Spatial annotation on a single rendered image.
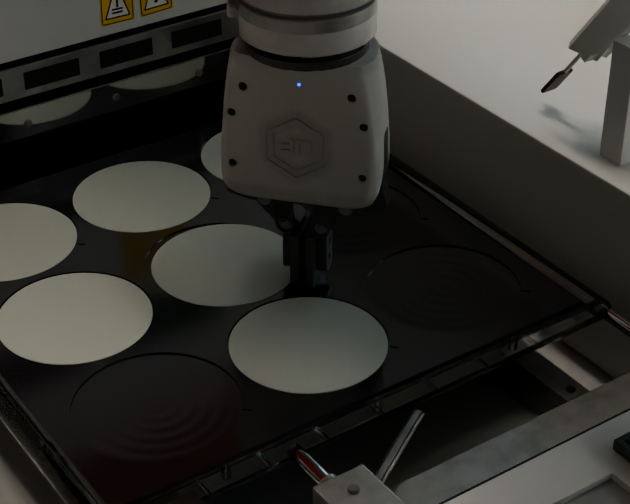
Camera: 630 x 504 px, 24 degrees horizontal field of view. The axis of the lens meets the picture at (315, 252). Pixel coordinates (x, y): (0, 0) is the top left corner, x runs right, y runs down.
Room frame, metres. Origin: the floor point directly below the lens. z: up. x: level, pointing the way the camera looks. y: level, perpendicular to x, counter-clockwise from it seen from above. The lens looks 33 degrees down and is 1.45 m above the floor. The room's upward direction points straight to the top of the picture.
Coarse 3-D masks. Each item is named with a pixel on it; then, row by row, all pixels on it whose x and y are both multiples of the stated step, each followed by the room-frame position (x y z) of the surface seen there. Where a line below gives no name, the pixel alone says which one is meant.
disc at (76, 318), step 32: (32, 288) 0.79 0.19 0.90; (64, 288) 0.79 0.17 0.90; (96, 288) 0.79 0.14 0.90; (128, 288) 0.79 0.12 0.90; (0, 320) 0.75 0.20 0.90; (32, 320) 0.75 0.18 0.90; (64, 320) 0.75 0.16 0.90; (96, 320) 0.75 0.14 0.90; (128, 320) 0.75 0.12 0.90; (32, 352) 0.72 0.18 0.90; (64, 352) 0.72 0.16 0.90; (96, 352) 0.72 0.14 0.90
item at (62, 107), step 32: (160, 64) 1.03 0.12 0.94; (192, 64) 1.04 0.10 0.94; (224, 64) 1.06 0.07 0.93; (32, 96) 0.98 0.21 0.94; (64, 96) 0.98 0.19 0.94; (96, 96) 0.99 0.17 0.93; (128, 96) 1.01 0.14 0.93; (160, 96) 1.02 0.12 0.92; (0, 128) 0.95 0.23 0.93; (32, 128) 0.96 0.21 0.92; (192, 128) 1.06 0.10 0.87
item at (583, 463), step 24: (600, 432) 0.57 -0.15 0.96; (624, 432) 0.57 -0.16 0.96; (552, 456) 0.55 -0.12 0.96; (576, 456) 0.55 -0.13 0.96; (600, 456) 0.55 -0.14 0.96; (504, 480) 0.54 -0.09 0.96; (528, 480) 0.54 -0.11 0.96; (552, 480) 0.54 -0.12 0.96; (576, 480) 0.54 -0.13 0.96; (600, 480) 0.54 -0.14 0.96; (624, 480) 0.54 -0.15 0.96
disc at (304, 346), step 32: (256, 320) 0.75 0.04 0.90; (288, 320) 0.75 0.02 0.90; (320, 320) 0.75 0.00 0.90; (352, 320) 0.75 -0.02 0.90; (256, 352) 0.72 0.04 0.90; (288, 352) 0.72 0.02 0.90; (320, 352) 0.72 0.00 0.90; (352, 352) 0.72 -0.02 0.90; (384, 352) 0.72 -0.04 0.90; (288, 384) 0.69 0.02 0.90; (320, 384) 0.69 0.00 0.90; (352, 384) 0.69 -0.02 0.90
